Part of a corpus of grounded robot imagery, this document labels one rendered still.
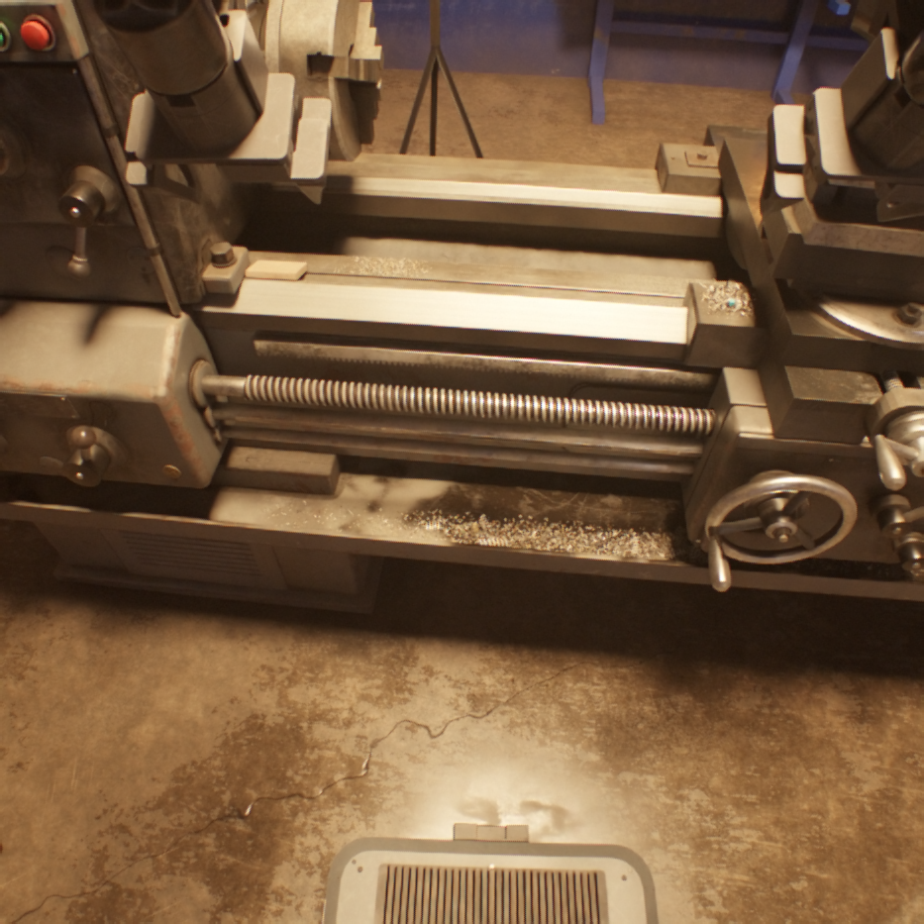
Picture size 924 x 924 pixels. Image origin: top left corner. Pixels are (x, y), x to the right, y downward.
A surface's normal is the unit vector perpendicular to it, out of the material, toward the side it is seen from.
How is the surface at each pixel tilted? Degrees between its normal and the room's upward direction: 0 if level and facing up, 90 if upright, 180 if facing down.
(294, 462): 0
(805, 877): 0
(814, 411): 90
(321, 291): 36
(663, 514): 0
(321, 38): 52
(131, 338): 32
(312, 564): 90
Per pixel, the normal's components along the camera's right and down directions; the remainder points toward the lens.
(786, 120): -0.01, -0.17
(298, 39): -0.07, 0.21
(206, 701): 0.00, -0.64
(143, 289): -0.10, 0.77
